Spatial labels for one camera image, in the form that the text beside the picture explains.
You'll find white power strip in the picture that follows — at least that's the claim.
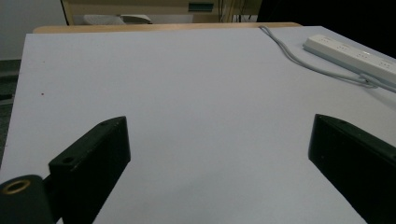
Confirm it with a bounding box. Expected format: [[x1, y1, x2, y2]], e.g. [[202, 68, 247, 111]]
[[302, 34, 396, 88]]

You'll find beige wooden cabinet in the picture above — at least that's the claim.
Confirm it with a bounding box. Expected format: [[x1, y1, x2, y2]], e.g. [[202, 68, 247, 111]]
[[61, 0, 262, 26]]

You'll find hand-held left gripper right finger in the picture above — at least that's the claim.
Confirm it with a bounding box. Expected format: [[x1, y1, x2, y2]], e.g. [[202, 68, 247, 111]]
[[307, 113, 396, 224]]

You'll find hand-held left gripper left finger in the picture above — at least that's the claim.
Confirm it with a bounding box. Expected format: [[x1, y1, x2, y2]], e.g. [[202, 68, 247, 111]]
[[48, 116, 132, 224]]

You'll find grey power cable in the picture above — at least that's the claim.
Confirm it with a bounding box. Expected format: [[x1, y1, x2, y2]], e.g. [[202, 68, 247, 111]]
[[259, 25, 396, 93]]

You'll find grey chair seat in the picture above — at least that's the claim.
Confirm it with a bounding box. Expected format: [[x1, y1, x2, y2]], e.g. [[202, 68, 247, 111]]
[[82, 13, 153, 26]]

